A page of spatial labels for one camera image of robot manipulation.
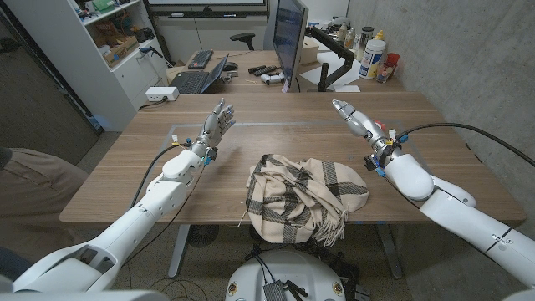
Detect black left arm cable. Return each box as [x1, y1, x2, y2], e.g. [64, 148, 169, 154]
[130, 143, 193, 210]

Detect light wooden box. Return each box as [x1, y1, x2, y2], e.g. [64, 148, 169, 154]
[299, 36, 320, 65]

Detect wooden office desk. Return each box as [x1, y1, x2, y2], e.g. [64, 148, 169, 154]
[177, 48, 405, 94]

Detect white paper sheets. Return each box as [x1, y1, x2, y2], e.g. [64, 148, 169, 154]
[298, 50, 364, 94]

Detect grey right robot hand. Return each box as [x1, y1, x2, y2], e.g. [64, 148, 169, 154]
[331, 99, 403, 169]

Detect person in tan trousers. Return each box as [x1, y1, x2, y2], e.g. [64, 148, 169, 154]
[0, 145, 89, 289]

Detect dark lidded jar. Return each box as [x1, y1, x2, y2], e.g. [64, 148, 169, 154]
[355, 26, 375, 62]

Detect beige plaid fringed scarf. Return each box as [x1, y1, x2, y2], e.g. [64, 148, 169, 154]
[237, 153, 370, 247]

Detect large computer monitor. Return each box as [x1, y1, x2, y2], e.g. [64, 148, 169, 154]
[262, 0, 309, 94]

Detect black round grille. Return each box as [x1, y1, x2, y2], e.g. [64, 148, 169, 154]
[186, 224, 221, 248]

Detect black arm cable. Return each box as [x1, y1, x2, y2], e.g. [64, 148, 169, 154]
[130, 143, 193, 210]
[395, 122, 535, 168]

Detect black open laptop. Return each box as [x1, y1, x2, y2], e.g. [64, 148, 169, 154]
[169, 53, 230, 94]

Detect black keyboard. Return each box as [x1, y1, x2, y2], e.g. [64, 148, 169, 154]
[187, 48, 215, 70]

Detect black cable bundle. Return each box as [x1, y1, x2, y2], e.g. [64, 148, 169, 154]
[246, 242, 361, 301]

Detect white wipes canister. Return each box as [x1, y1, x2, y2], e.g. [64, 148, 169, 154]
[358, 38, 387, 80]

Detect black office chair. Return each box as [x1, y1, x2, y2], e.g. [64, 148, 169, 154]
[229, 32, 257, 51]

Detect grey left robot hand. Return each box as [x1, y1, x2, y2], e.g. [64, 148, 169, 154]
[191, 98, 237, 162]

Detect grey table leg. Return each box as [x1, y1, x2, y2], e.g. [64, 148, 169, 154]
[375, 223, 405, 280]
[167, 224, 191, 279]

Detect brown cardboard box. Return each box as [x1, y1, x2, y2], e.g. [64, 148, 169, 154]
[102, 35, 140, 68]

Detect white power strip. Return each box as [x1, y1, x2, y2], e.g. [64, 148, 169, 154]
[145, 85, 181, 103]

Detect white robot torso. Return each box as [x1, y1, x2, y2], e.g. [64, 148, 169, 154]
[225, 249, 347, 301]

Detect red cup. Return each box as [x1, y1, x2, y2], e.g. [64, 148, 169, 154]
[385, 52, 401, 75]

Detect grey mesh module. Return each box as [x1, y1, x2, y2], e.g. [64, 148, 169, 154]
[262, 280, 289, 301]

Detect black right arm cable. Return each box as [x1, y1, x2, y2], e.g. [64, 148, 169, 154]
[395, 122, 535, 168]

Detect white game controller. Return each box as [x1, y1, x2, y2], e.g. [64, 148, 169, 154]
[260, 71, 286, 86]

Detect white shelf cabinet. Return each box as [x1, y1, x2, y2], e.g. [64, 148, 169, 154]
[3, 0, 171, 133]

